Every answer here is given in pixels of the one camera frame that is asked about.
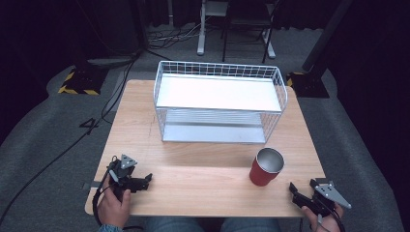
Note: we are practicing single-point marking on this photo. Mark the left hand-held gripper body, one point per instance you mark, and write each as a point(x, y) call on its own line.
point(124, 175)

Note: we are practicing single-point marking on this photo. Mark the black slanted stand pole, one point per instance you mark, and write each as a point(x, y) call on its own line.
point(325, 35)

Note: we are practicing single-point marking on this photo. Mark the person's leg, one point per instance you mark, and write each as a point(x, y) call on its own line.
point(174, 225)
point(251, 226)

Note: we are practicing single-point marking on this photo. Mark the red metal cup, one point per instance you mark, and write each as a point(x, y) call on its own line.
point(262, 174)

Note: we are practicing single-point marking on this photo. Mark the person's right hand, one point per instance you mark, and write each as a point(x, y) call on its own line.
point(325, 224)

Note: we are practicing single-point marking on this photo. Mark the black chair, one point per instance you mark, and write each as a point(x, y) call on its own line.
point(248, 22)

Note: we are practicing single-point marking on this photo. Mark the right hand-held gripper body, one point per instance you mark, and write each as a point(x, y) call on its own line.
point(325, 195)

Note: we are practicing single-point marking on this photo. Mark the grey tape tab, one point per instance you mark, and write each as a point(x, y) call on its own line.
point(92, 185)

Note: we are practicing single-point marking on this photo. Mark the person's left leg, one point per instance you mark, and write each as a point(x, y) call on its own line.
point(174, 225)

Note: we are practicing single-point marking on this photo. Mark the white desk frame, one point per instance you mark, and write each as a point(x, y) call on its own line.
point(201, 35)

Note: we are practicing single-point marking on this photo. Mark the person's left hand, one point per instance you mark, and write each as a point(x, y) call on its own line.
point(112, 206)

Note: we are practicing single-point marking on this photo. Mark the person's right leg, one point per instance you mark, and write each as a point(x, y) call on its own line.
point(251, 226)

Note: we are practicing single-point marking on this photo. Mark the black yellow striped stand base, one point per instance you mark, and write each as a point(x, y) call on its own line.
point(307, 85)
point(82, 82)

